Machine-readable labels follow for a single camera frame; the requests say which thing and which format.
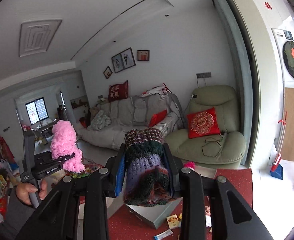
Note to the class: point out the red embroidered cushion on armchair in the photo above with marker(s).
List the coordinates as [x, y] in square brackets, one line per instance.
[202, 124]

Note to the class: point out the knitted grey white blanket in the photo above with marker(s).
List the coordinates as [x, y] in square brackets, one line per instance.
[100, 121]

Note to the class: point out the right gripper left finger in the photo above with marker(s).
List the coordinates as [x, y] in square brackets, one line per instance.
[116, 173]

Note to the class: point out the blue white mask packet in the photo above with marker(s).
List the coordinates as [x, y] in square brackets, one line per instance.
[163, 235]

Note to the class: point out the red mop handle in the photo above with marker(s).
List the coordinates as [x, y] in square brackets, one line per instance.
[276, 170]

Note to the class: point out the grey covered sofa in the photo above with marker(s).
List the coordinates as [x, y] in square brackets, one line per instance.
[133, 113]

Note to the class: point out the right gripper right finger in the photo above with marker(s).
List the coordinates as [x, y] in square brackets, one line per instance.
[173, 165]

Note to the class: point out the grey box lid tray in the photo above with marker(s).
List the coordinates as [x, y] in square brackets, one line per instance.
[154, 216]

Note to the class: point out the ceiling air vent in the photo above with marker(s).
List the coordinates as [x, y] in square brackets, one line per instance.
[36, 36]

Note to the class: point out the dark crochet knit hat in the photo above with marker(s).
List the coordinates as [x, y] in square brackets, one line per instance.
[147, 178]

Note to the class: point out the pink fluffy yarn duster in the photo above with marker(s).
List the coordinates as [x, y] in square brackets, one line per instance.
[64, 143]

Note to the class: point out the green leather armchair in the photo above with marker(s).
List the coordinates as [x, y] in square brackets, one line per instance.
[212, 137]

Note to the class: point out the red figures picture frame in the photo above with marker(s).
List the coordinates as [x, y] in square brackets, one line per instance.
[143, 55]

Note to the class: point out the person's left hand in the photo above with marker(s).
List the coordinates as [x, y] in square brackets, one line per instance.
[23, 191]

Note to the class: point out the red fabric rose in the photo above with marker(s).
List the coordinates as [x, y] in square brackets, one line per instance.
[190, 164]

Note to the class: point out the double portrait picture frame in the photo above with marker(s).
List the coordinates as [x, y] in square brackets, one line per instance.
[123, 60]

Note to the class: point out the small picture frame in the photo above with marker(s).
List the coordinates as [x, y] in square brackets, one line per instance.
[107, 72]

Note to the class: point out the red cushion with characters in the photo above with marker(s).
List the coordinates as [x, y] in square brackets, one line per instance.
[118, 92]

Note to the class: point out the small red pillow on sofa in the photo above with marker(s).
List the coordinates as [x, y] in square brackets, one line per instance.
[156, 118]

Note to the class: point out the tissue pack with red cartoon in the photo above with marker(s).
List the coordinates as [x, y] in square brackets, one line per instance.
[173, 222]

